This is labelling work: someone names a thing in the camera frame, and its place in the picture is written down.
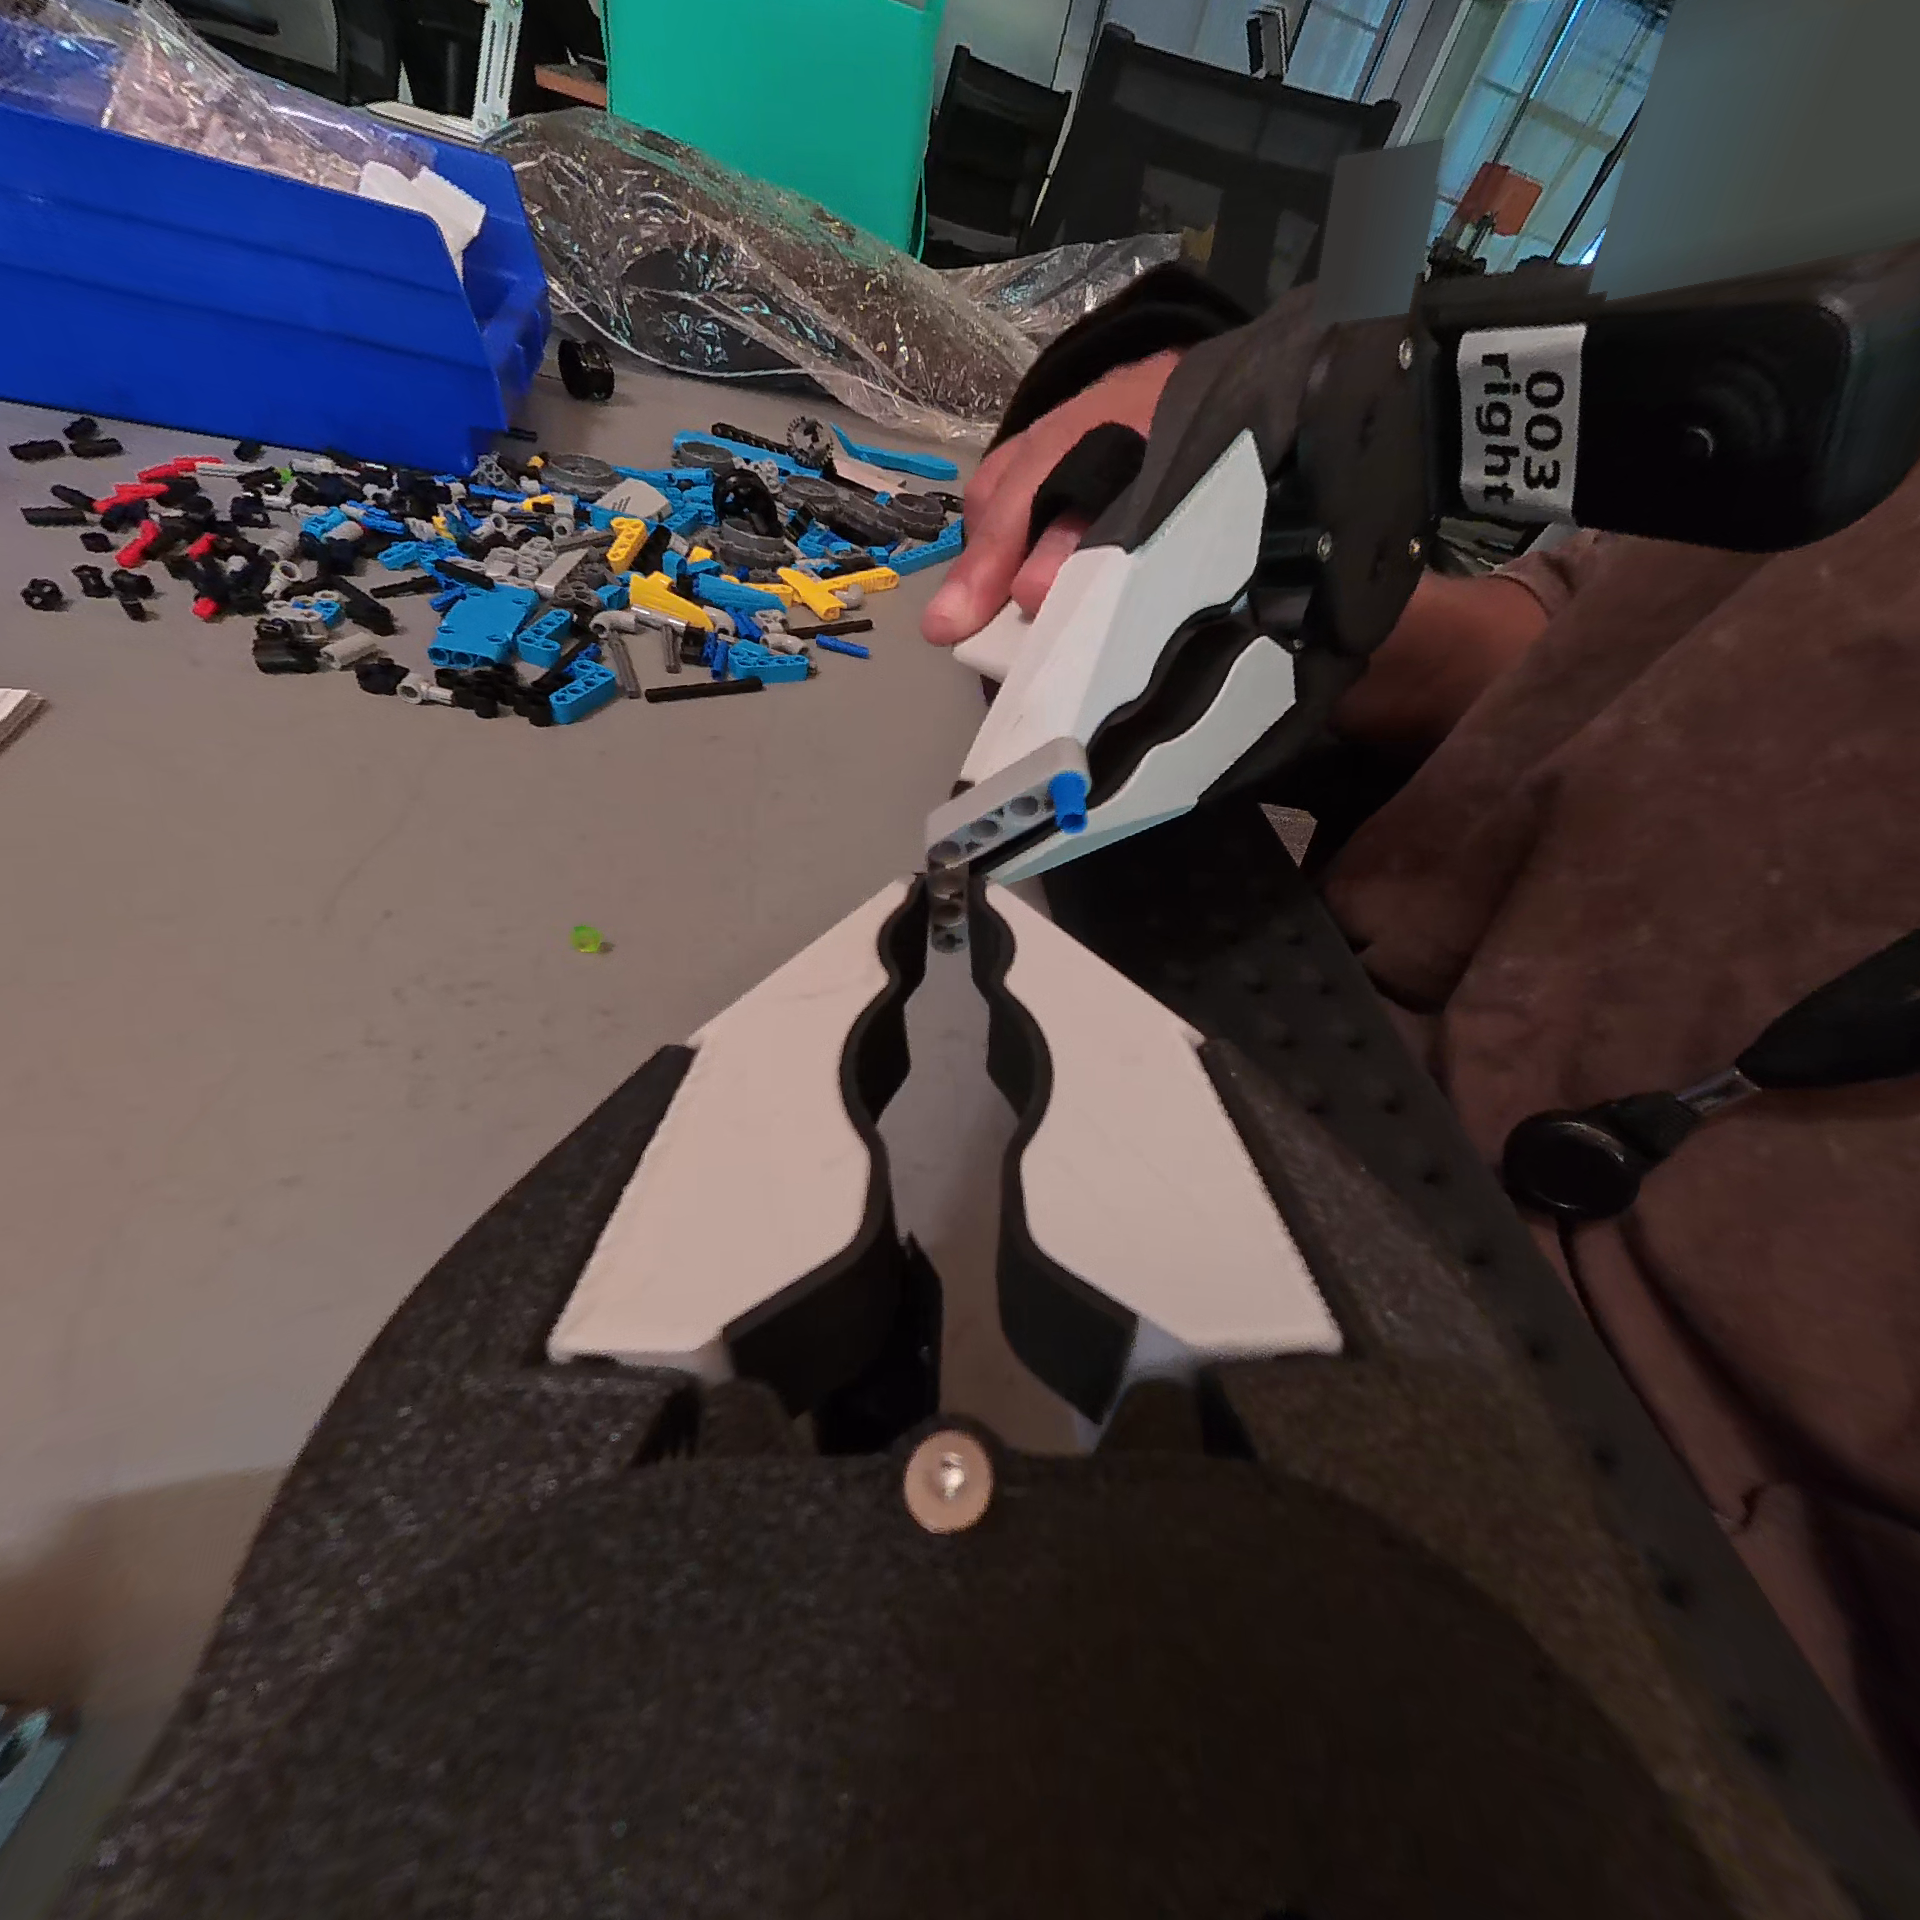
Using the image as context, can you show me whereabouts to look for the grey angled beam piece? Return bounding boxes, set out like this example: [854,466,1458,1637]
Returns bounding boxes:
[926,743,1094,953]

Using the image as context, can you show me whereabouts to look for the blue plastic bin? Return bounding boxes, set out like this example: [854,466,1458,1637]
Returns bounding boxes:
[0,60,553,479]

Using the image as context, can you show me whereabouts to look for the clear plastic bag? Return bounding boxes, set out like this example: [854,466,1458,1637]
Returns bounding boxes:
[486,108,1186,443]

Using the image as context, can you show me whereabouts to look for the black mesh chair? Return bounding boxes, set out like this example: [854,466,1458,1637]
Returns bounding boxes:
[1036,23,1404,301]

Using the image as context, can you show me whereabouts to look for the person's right hand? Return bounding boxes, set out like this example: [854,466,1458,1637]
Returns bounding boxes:
[921,351,1186,646]

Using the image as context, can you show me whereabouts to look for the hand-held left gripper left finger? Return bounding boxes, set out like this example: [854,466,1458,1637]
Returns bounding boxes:
[546,874,943,1420]

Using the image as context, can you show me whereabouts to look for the teal plastic folder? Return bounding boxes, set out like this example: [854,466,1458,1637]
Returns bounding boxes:
[598,0,951,255]

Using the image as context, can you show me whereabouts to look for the black round strap knob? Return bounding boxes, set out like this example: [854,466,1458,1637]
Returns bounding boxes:
[1505,1093,1765,1221]

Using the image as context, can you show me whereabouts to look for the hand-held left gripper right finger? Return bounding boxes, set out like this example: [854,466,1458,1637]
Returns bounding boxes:
[971,874,1343,1420]

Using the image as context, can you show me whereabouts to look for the clear bags in bin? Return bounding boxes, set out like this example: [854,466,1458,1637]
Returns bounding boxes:
[0,0,489,279]

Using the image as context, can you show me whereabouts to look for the black perforated foam mat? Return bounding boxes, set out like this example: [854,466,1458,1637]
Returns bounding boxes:
[1043,796,1920,1920]

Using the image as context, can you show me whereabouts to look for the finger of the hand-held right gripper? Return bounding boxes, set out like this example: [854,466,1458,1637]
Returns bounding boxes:
[989,630,1301,887]
[957,431,1273,797]

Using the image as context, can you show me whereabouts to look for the pile of small brick pieces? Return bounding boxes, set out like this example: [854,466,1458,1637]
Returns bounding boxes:
[6,415,970,730]

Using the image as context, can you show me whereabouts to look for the brown shirt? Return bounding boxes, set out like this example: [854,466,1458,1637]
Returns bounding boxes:
[1319,255,1920,1727]

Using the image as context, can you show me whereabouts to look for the grey desk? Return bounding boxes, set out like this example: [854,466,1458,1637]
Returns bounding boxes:
[0,358,1308,1727]

